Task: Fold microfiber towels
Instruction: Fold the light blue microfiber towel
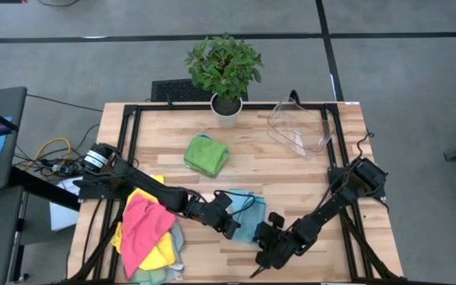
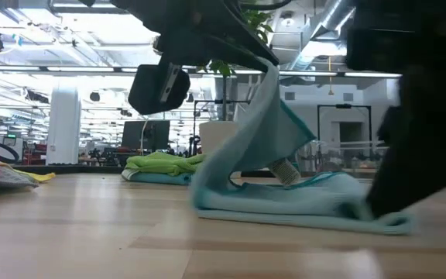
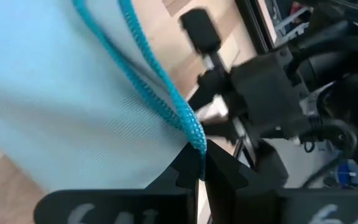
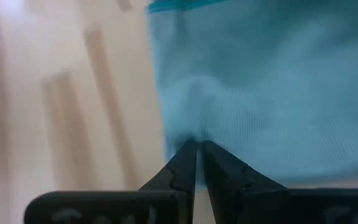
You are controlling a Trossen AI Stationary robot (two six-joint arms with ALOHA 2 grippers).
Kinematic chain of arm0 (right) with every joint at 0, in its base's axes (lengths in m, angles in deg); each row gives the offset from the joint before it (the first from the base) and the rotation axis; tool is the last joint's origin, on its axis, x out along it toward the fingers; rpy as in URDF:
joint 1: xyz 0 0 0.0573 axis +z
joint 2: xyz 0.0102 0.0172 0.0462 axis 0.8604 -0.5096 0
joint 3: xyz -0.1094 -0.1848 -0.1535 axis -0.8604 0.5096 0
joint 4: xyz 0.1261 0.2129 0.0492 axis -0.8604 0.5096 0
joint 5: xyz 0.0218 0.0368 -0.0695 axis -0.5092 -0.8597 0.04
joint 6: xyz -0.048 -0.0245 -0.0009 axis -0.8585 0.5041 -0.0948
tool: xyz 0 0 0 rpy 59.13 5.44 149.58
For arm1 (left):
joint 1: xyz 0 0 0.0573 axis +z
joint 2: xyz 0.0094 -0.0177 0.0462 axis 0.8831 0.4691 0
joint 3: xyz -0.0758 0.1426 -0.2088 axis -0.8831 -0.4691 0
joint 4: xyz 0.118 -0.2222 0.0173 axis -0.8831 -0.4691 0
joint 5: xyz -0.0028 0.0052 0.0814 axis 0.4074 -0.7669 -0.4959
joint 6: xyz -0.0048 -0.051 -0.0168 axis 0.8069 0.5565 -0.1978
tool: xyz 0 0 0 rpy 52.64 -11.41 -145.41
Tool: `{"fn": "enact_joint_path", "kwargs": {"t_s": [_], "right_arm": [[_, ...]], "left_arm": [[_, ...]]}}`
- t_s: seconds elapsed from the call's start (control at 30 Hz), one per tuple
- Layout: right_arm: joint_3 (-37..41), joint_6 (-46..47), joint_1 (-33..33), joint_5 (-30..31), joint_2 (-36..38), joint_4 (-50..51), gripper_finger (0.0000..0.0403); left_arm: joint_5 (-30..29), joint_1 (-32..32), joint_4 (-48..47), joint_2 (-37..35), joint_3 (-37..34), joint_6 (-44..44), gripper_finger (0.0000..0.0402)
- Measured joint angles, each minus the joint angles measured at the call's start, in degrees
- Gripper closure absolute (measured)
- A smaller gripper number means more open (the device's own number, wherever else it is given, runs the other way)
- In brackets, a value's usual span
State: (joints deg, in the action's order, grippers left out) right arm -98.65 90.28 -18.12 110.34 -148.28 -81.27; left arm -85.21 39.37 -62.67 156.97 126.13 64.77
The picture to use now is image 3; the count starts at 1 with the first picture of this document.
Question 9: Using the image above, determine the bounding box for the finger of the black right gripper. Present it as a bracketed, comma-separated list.
[253, 139, 289, 189]
[178, 7, 229, 82]

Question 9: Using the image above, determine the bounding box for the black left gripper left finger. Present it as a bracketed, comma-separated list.
[34, 142, 202, 224]

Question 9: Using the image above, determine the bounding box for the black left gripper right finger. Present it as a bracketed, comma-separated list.
[204, 139, 358, 224]

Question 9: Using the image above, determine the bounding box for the light blue microfiber towel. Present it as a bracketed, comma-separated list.
[0, 0, 208, 192]

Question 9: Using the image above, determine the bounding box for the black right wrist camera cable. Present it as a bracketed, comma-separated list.
[300, 136, 316, 154]

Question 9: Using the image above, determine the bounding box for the black aluminium table frame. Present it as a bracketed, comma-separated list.
[234, 0, 279, 55]

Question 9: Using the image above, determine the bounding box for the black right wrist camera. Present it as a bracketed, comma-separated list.
[230, 55, 311, 139]

